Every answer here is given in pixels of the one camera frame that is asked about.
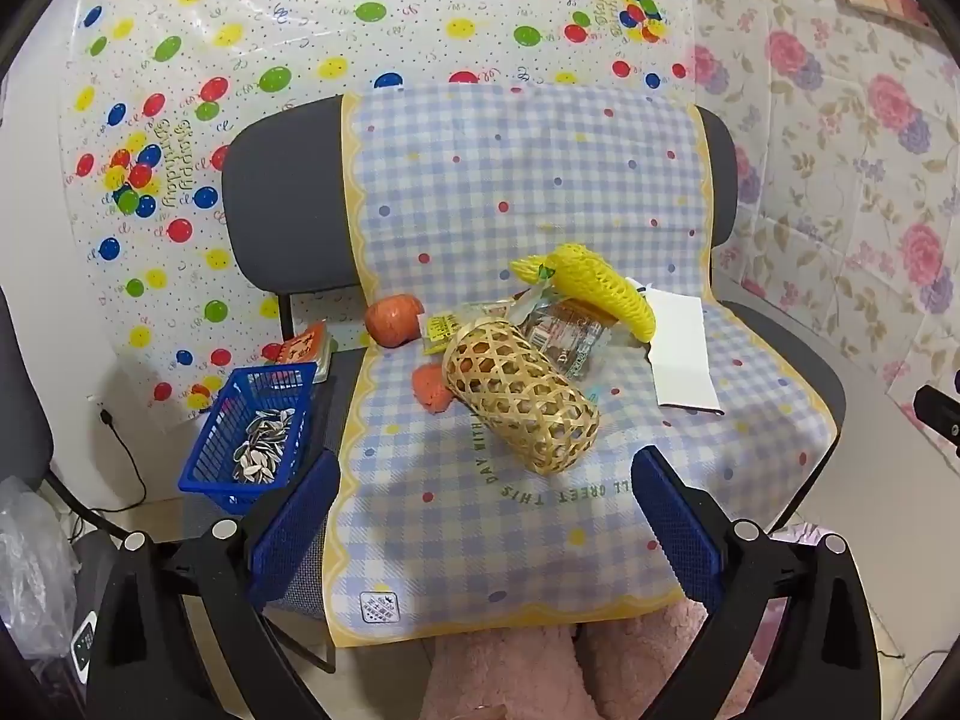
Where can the clear plastic snack wrapper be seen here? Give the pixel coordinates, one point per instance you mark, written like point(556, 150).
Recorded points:
point(570, 341)

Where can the pile of sunflower seed shells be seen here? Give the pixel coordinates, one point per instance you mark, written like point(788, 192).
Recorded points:
point(262, 442)

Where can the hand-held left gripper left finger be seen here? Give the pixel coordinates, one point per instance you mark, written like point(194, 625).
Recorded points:
point(296, 532)

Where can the yellow foam fruit net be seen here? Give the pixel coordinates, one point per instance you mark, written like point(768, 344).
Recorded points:
point(600, 292)

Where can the pink fluffy pants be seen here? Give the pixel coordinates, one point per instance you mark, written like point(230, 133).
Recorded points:
point(510, 675)

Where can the woven bamboo basket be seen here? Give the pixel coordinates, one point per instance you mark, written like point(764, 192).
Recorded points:
point(517, 397)

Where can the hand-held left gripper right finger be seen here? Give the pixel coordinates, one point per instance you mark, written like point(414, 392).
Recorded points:
point(675, 532)

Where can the red printed packet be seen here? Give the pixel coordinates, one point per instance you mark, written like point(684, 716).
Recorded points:
point(300, 349)

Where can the white paper sheet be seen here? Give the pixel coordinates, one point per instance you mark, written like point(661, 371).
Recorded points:
point(682, 352)

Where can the clear plastic bag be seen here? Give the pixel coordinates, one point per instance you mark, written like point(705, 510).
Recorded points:
point(30, 562)

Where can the balloon print plastic sheet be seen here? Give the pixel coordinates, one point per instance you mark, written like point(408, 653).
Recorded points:
point(300, 30)

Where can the blue plastic basket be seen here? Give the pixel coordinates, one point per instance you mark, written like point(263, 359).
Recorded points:
point(201, 454)

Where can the orange fruit lower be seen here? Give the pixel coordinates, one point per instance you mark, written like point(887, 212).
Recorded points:
point(431, 388)

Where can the grey office chair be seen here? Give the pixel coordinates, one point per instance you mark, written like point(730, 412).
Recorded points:
point(285, 202)

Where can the yellow snack wrapper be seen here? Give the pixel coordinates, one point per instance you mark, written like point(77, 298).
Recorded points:
point(444, 330)

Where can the floral print wall sheet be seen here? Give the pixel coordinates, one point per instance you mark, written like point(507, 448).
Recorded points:
point(840, 165)

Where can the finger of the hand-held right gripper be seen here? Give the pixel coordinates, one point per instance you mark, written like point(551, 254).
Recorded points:
point(939, 409)

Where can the large orange peel piece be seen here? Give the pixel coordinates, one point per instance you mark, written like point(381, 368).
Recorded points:
point(394, 319)

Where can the black box with label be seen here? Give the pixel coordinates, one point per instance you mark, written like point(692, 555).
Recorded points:
point(84, 637)

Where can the blue checkered dotted blanket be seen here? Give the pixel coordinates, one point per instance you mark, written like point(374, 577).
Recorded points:
point(525, 187)

